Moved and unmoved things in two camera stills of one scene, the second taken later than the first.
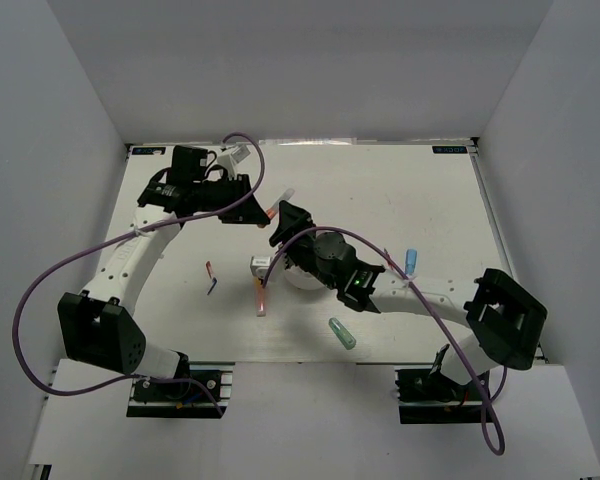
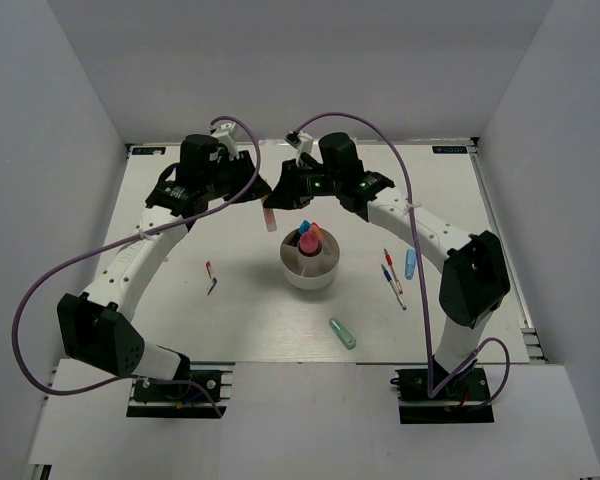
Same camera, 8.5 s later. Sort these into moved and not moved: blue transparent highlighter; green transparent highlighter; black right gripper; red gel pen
Moved: black right gripper
Not moved: green transparent highlighter; red gel pen; blue transparent highlighter
